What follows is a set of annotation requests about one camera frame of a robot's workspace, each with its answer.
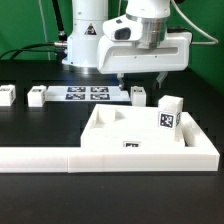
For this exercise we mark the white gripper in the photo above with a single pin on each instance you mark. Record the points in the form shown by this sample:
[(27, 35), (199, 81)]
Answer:
[(123, 57)]

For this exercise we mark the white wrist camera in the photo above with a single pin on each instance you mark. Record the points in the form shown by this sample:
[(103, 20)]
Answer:
[(122, 29)]

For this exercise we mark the white square tabletop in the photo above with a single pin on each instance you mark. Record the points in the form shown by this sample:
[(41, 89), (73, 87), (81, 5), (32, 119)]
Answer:
[(119, 126)]

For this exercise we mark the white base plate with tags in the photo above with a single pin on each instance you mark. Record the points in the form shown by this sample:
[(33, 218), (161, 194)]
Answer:
[(87, 93)]

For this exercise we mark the white L-shaped obstacle wall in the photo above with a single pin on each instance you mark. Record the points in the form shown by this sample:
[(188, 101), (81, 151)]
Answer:
[(199, 155)]

